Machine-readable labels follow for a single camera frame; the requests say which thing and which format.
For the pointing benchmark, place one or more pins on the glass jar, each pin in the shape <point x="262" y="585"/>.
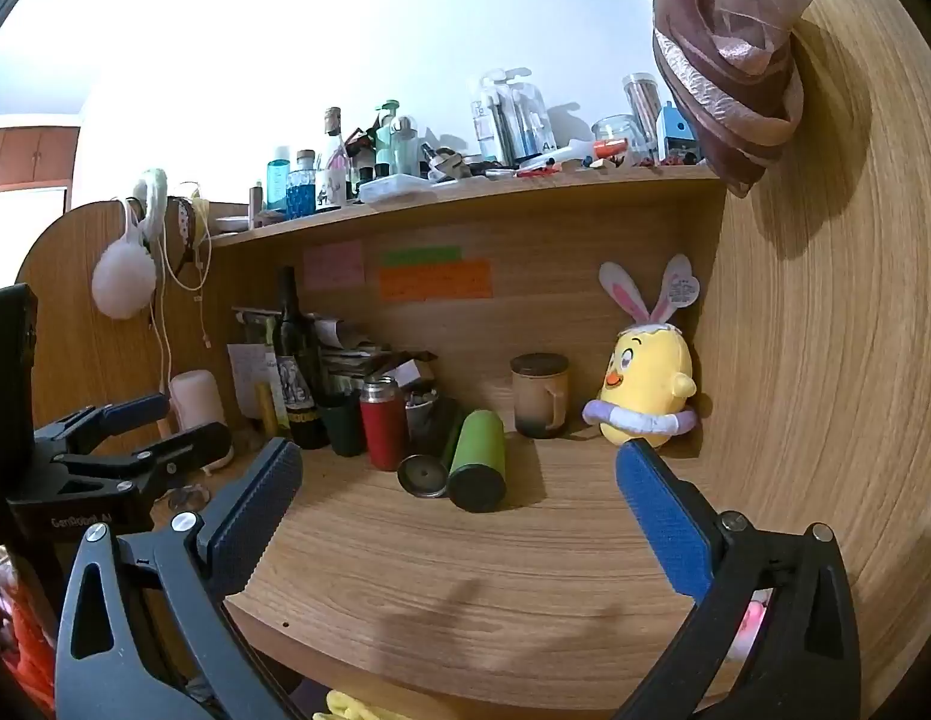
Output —
<point x="615" y="136"/>

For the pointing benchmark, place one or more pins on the clear bottle with cork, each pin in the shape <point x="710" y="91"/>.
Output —
<point x="332" y="165"/>

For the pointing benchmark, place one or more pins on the tall clear canister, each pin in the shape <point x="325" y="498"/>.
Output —
<point x="643" y="109"/>

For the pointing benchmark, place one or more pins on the green pump bottle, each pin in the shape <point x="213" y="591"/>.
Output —
<point x="387" y="142"/>

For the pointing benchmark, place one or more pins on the brown mug with lid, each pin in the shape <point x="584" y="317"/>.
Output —
<point x="539" y="397"/>

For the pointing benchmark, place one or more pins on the red thermos bottle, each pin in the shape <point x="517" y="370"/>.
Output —
<point x="383" y="427"/>

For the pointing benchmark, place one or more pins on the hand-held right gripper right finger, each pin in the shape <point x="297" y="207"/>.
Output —
<point x="664" y="517"/>

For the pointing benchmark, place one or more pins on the green sticky note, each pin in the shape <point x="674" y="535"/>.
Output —
<point x="420" y="256"/>

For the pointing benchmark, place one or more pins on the round metal lid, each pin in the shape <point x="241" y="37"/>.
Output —
<point x="423" y="475"/>

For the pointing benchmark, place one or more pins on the yellow cloth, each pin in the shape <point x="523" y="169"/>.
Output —
<point x="360" y="706"/>

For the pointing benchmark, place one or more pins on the stack of books and papers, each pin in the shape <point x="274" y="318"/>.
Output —
<point x="349" y="360"/>

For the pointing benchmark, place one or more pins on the pink sticky note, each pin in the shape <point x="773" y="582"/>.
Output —
<point x="332" y="265"/>

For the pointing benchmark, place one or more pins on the wooden desk shelf unit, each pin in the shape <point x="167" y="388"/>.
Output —
<point x="810" y="315"/>

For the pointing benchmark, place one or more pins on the orange sticky note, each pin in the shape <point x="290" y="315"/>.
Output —
<point x="435" y="281"/>

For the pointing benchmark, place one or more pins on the white fluffy pompom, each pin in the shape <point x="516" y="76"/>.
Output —
<point x="124" y="277"/>

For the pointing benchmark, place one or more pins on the wooden wall cabinet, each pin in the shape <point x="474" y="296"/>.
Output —
<point x="30" y="157"/>

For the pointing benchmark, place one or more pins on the dark wine bottle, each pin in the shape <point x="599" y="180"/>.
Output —
<point x="293" y="360"/>

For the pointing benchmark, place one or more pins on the teal bottle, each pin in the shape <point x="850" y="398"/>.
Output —
<point x="276" y="184"/>

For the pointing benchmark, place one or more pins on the white bottle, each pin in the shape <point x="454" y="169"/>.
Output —
<point x="406" y="150"/>

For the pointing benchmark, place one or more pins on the clear toothbrush packaging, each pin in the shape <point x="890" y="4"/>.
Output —
<point x="510" y="120"/>

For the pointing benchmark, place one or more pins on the blue pencil sharpener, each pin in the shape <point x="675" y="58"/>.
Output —
<point x="675" y="133"/>

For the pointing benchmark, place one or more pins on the yellow chick plush toy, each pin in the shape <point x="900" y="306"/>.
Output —
<point x="645" y="375"/>

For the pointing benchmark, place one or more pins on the dark polka dot headband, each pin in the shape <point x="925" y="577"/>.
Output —
<point x="183" y="232"/>

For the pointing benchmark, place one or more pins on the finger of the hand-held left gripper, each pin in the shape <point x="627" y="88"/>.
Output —
<point x="199" y="444"/>
<point x="135" y="411"/>

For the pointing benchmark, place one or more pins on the dark pen holder cup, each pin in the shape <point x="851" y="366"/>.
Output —
<point x="424" y="416"/>

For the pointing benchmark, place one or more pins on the pale pink cylindrical container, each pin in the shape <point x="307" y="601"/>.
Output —
<point x="198" y="397"/>

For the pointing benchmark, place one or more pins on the yellow tube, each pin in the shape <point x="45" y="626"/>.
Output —
<point x="266" y="409"/>

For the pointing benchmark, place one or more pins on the colourful cloth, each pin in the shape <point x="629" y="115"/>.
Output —
<point x="19" y="637"/>

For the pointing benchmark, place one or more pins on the dark green cup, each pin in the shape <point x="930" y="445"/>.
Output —
<point x="342" y="427"/>

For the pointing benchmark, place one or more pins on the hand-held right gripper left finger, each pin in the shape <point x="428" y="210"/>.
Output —
<point x="255" y="510"/>

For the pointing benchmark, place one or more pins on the blue liquid bottle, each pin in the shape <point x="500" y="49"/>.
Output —
<point x="301" y="195"/>

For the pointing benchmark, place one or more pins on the white note paper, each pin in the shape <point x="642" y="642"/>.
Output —
<point x="248" y="375"/>

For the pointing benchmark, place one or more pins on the white plastic tray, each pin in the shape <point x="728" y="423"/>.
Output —
<point x="394" y="188"/>

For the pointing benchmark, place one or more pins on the purple gauze curtain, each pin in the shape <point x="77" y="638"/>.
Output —
<point x="724" y="90"/>

